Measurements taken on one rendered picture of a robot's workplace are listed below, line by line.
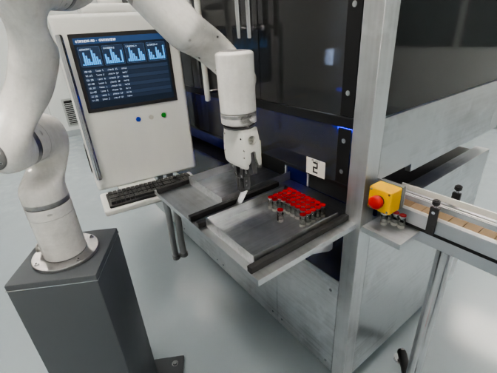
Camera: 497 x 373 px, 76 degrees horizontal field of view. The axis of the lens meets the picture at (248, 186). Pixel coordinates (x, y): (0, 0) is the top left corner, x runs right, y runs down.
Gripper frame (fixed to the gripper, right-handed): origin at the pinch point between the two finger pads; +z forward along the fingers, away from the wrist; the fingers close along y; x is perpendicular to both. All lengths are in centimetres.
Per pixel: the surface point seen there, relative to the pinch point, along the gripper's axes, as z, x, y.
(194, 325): 110, -2, 62
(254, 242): 22.1, -4.0, 2.6
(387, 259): 47, -55, -12
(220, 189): 22.1, -15.8, 40.2
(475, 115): 1, -106, -12
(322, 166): 7.1, -34.8, 4.1
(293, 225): 22.1, -19.2, 1.5
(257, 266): 20.5, 3.1, -8.1
